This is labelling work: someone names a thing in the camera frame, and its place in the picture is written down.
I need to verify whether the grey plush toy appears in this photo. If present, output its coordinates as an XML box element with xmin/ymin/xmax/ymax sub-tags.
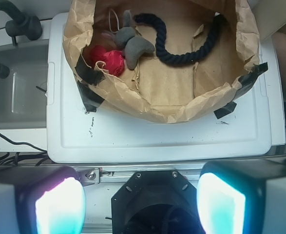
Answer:
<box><xmin>114</xmin><ymin>10</ymin><xmax>155</xmax><ymax>70</ymax></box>

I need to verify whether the grey plastic sink basin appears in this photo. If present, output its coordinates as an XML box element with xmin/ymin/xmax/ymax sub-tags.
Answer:
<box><xmin>0</xmin><ymin>39</ymin><xmax>48</xmax><ymax>130</ymax></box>

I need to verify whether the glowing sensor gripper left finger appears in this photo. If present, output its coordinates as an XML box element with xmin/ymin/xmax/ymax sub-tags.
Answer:
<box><xmin>0</xmin><ymin>166</ymin><xmax>86</xmax><ymax>234</ymax></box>

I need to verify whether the white plastic bin lid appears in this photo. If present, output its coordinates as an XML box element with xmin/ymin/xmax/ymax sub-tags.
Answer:
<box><xmin>46</xmin><ymin>13</ymin><xmax>272</xmax><ymax>164</ymax></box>

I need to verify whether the dark blue twisted rope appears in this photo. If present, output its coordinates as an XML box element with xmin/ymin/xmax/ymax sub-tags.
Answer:
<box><xmin>134</xmin><ymin>13</ymin><xmax>223</xmax><ymax>67</ymax></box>

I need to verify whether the black octagonal mount plate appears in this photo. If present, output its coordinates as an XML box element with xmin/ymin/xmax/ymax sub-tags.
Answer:
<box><xmin>111</xmin><ymin>171</ymin><xmax>205</xmax><ymax>234</ymax></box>

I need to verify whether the black faucet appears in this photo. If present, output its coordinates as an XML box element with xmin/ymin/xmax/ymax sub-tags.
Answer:
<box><xmin>0</xmin><ymin>0</ymin><xmax>42</xmax><ymax>79</ymax></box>

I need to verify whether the brown paper bag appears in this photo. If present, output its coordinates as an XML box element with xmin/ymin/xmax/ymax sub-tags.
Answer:
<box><xmin>63</xmin><ymin>0</ymin><xmax>268</xmax><ymax>123</ymax></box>

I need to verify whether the black cable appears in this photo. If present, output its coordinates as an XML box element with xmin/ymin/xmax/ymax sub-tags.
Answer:
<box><xmin>0</xmin><ymin>121</ymin><xmax>48</xmax><ymax>167</ymax></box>

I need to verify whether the aluminium extrusion rail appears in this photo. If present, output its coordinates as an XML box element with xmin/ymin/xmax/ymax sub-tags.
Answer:
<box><xmin>73</xmin><ymin>163</ymin><xmax>204</xmax><ymax>186</ymax></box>

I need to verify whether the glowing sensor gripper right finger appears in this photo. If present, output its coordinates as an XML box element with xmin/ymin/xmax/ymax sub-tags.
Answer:
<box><xmin>196</xmin><ymin>161</ymin><xmax>286</xmax><ymax>234</ymax></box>

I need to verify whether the white string loop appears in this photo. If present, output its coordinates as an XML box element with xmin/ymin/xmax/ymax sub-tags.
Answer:
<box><xmin>108</xmin><ymin>9</ymin><xmax>121</xmax><ymax>34</ymax></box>

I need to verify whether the red crumpled cloth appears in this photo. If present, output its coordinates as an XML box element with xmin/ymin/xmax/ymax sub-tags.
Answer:
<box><xmin>89</xmin><ymin>45</ymin><xmax>125</xmax><ymax>77</ymax></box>

